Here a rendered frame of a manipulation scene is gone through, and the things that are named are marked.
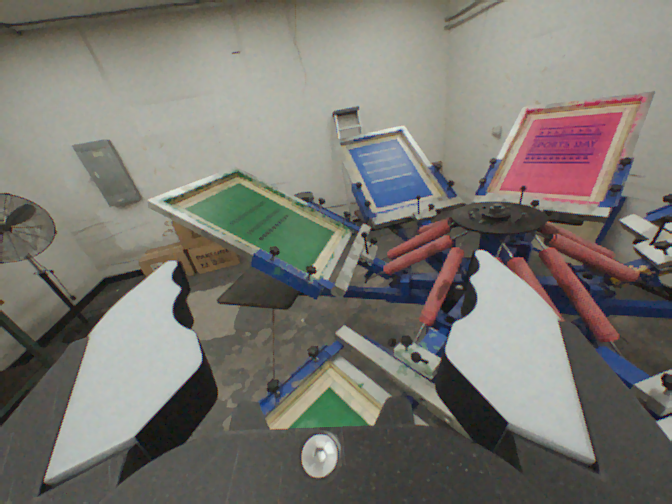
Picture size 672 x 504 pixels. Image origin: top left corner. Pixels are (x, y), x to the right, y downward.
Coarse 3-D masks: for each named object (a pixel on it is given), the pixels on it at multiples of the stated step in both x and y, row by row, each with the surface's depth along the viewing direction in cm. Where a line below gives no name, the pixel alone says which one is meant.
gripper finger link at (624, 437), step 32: (576, 352) 6; (576, 384) 5; (608, 384) 5; (608, 416) 5; (640, 416) 5; (512, 448) 5; (544, 448) 4; (608, 448) 4; (640, 448) 4; (544, 480) 4; (576, 480) 4; (608, 480) 4; (640, 480) 4
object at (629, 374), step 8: (600, 352) 69; (608, 352) 69; (608, 360) 67; (616, 360) 66; (624, 360) 66; (616, 368) 65; (624, 368) 64; (632, 368) 64; (624, 376) 63; (632, 376) 63; (640, 376) 62; (648, 376) 62; (632, 384) 61; (648, 408) 59; (656, 416) 58; (664, 416) 57
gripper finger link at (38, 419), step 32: (64, 352) 7; (64, 384) 6; (32, 416) 5; (64, 416) 5; (0, 448) 5; (32, 448) 5; (128, 448) 5; (0, 480) 4; (32, 480) 4; (96, 480) 4
